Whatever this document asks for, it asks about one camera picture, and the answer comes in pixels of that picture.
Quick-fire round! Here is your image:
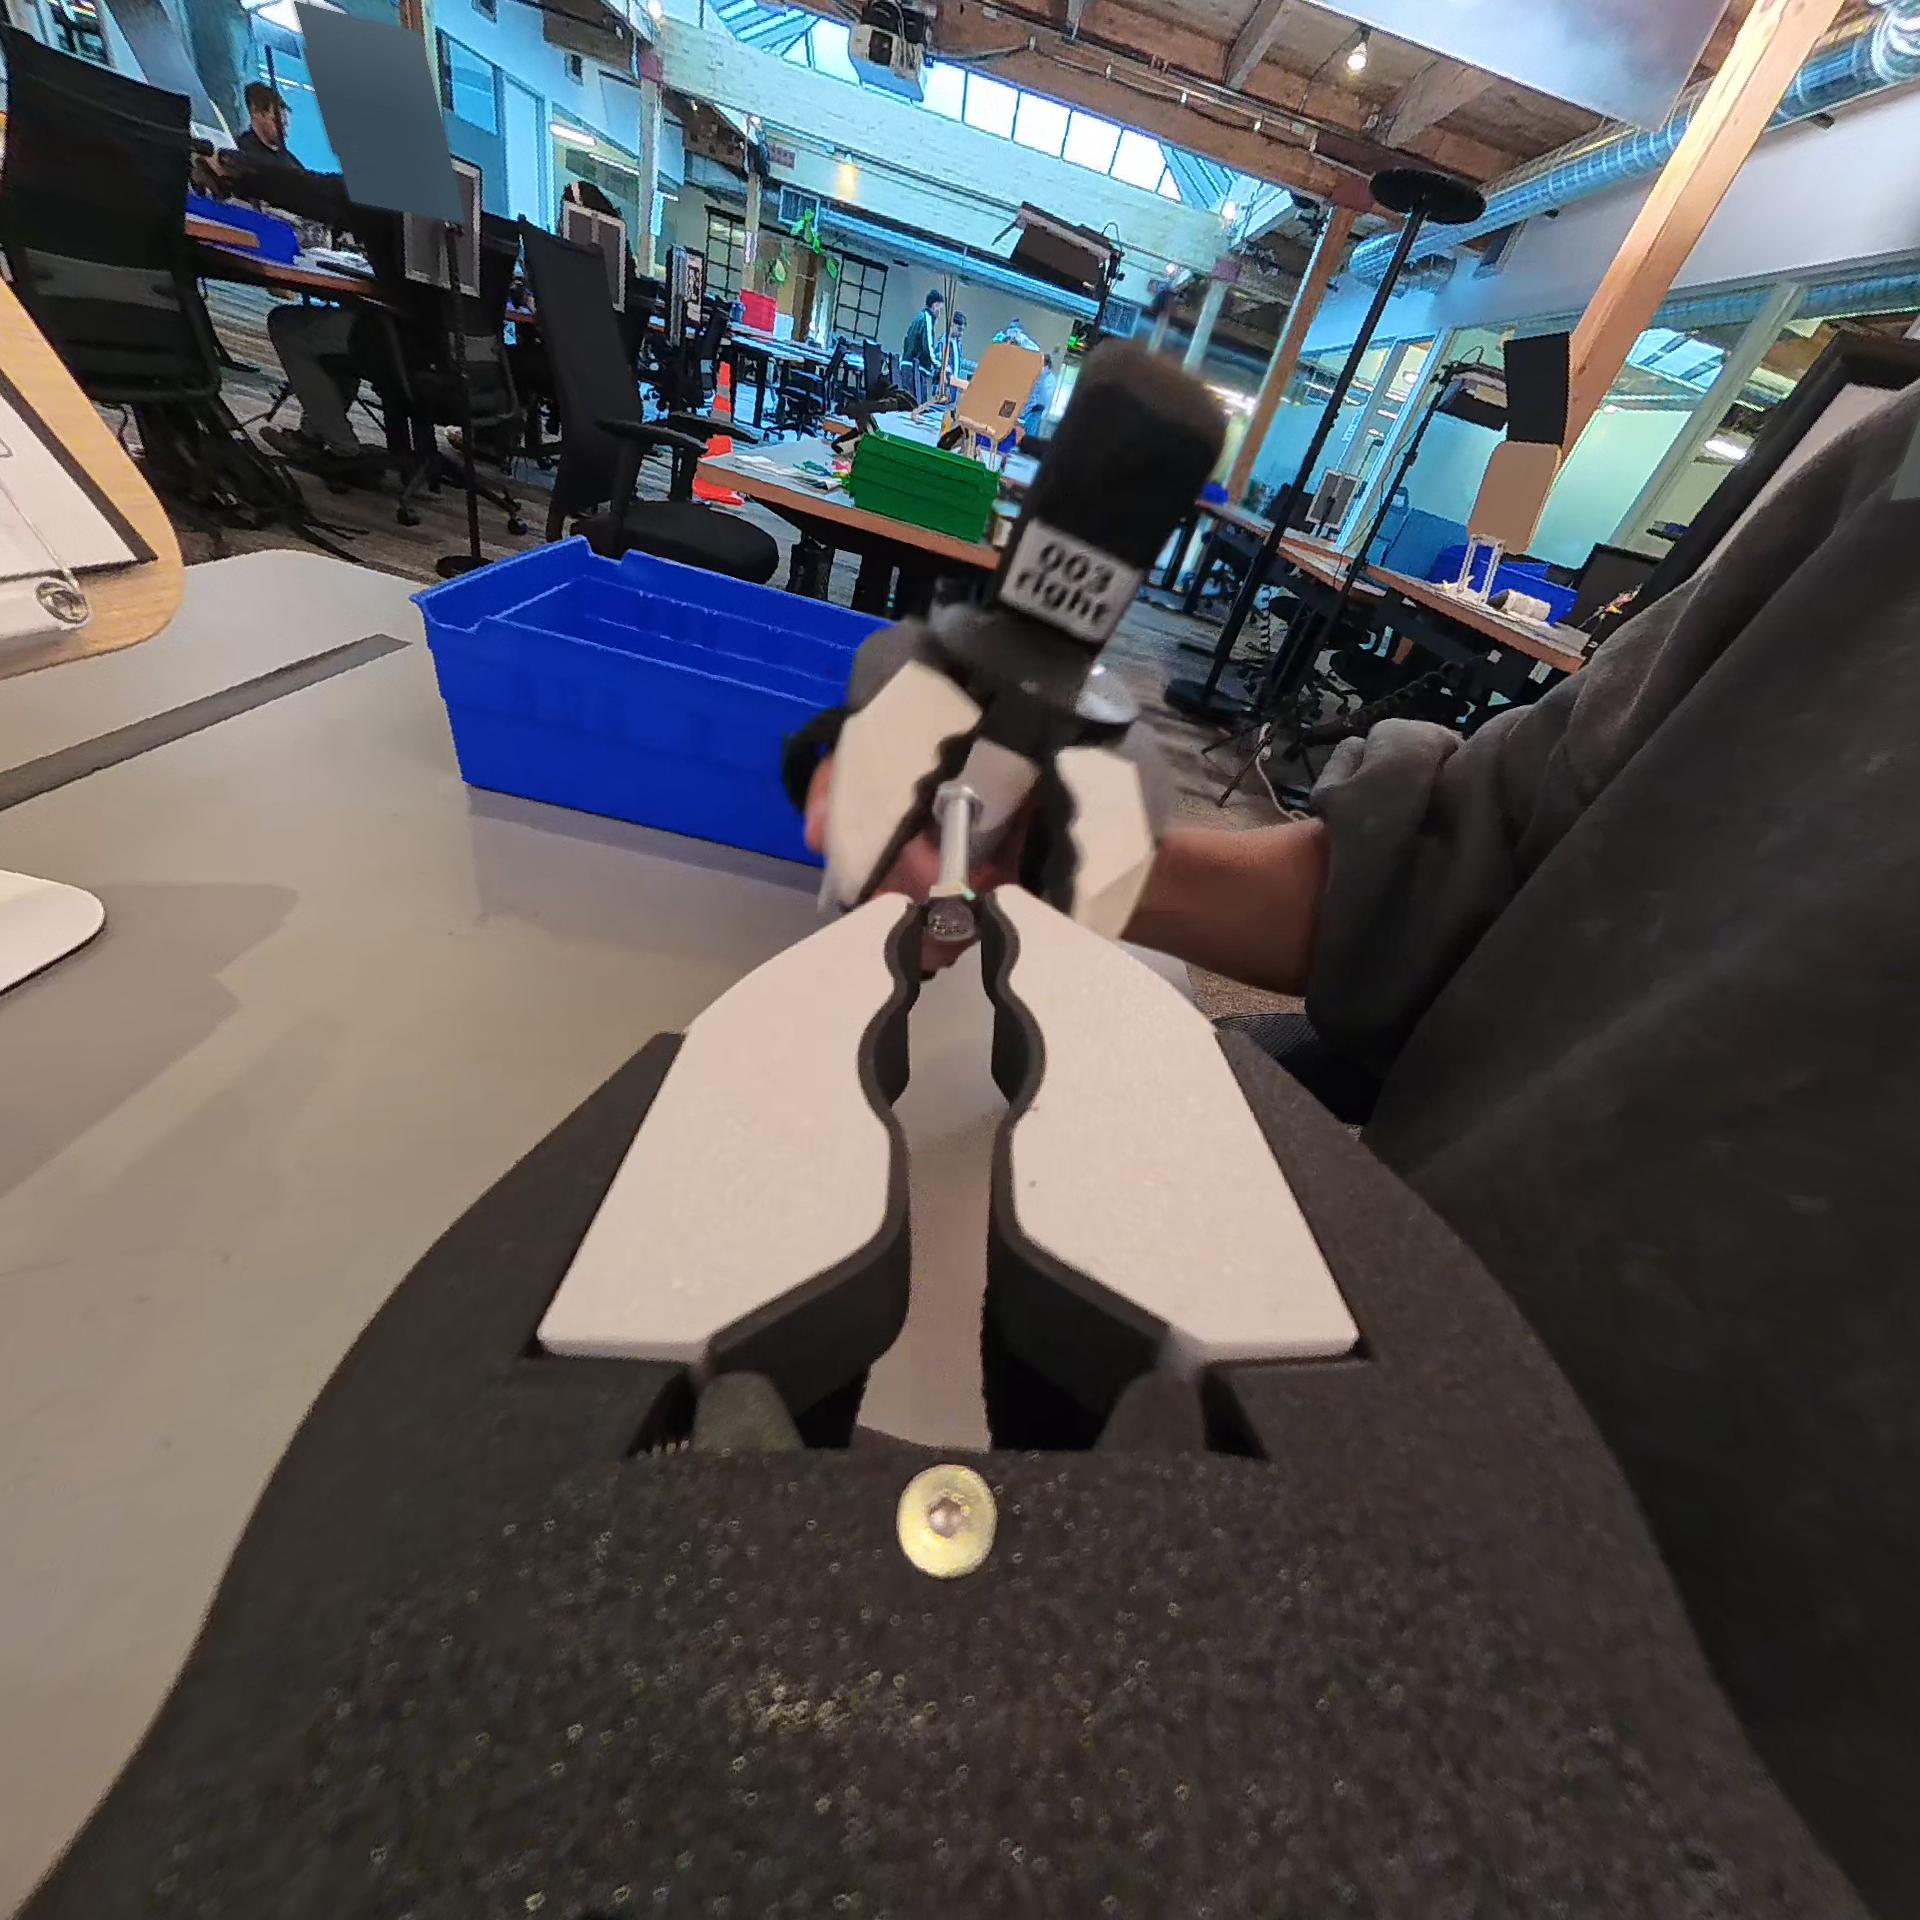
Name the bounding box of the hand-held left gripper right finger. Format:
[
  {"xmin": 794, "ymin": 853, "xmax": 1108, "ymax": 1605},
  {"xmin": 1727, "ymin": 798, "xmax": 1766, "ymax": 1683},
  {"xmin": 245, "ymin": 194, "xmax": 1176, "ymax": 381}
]
[{"xmin": 961, "ymin": 890, "xmax": 1365, "ymax": 1416}]

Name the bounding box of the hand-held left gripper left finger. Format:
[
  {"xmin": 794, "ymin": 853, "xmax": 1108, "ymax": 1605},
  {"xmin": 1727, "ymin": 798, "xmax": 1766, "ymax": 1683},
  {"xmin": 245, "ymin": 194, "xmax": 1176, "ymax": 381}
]
[{"xmin": 536, "ymin": 890, "xmax": 957, "ymax": 1416}]

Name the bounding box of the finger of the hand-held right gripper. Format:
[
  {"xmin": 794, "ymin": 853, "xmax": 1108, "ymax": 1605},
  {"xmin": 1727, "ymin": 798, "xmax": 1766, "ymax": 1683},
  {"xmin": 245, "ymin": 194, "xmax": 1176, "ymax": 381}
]
[
  {"xmin": 814, "ymin": 651, "xmax": 982, "ymax": 912},
  {"xmin": 1047, "ymin": 733, "xmax": 1170, "ymax": 942}
]

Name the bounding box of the silver bolt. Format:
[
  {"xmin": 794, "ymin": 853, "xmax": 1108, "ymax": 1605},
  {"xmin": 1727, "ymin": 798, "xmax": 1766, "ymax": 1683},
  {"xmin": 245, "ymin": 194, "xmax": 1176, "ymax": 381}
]
[{"xmin": 924, "ymin": 806, "xmax": 987, "ymax": 968}]

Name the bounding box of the blue plastic bin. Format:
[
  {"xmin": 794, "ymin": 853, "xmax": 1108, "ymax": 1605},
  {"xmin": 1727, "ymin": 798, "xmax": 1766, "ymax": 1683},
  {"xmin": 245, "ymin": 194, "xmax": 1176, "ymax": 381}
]
[{"xmin": 412, "ymin": 539, "xmax": 890, "ymax": 868}]

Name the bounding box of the person's right forearm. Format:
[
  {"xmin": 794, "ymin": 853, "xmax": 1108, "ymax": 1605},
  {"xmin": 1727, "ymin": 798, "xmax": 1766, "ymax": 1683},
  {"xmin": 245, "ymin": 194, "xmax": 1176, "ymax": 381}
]
[{"xmin": 1299, "ymin": 393, "xmax": 1920, "ymax": 1058}]

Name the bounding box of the grey desk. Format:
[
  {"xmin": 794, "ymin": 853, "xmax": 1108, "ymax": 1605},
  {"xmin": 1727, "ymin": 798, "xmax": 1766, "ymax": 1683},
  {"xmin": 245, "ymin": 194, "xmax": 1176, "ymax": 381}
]
[{"xmin": 0, "ymin": 550, "xmax": 1232, "ymax": 1920}]

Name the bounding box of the person's right hand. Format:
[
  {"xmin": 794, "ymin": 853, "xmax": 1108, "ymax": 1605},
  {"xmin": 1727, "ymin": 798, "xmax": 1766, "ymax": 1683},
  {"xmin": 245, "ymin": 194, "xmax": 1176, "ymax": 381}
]
[{"xmin": 1151, "ymin": 813, "xmax": 1328, "ymax": 995}]

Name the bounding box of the green crate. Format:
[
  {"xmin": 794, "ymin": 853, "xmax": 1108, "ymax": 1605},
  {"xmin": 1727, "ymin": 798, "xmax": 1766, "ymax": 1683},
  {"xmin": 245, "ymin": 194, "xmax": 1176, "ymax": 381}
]
[{"xmin": 843, "ymin": 429, "xmax": 1009, "ymax": 552}]

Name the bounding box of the black pole stand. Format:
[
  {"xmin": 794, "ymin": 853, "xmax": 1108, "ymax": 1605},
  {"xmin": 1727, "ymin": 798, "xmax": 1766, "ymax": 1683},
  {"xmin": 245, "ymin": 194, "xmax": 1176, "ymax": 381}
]
[{"xmin": 1164, "ymin": 163, "xmax": 1489, "ymax": 727}]

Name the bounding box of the wooden table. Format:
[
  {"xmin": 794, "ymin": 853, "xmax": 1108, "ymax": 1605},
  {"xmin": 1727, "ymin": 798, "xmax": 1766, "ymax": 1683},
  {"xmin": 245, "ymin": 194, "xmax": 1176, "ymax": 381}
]
[{"xmin": 697, "ymin": 438, "xmax": 1009, "ymax": 594}]

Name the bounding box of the black office chair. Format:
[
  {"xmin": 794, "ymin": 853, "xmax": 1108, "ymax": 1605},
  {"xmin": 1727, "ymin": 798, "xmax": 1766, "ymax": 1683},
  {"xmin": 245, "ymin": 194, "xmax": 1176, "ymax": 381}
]
[
  {"xmin": 0, "ymin": 31, "xmax": 307, "ymax": 537},
  {"xmin": 511, "ymin": 215, "xmax": 788, "ymax": 591}
]

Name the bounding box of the person's dark clothing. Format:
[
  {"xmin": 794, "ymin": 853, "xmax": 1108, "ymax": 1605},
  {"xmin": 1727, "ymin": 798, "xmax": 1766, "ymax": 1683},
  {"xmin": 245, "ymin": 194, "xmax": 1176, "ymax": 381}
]
[{"xmin": 1321, "ymin": 903, "xmax": 1920, "ymax": 1920}]

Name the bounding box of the wooden beam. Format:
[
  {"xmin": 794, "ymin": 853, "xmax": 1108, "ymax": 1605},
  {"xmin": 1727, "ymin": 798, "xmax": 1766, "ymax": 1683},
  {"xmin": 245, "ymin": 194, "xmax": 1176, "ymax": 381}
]
[{"xmin": 1557, "ymin": 0, "xmax": 1850, "ymax": 458}]

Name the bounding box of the printed instruction sheet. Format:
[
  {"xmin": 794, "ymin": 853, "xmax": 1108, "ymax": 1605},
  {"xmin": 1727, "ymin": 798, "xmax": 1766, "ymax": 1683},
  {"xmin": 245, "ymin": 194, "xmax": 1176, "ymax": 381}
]
[{"xmin": 0, "ymin": 372, "xmax": 143, "ymax": 594}]

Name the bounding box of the silver ventilation duct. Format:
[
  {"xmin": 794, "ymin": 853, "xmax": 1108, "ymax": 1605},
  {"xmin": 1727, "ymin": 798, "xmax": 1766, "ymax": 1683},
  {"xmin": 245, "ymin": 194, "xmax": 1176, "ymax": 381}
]
[{"xmin": 1466, "ymin": 11, "xmax": 1920, "ymax": 234}]

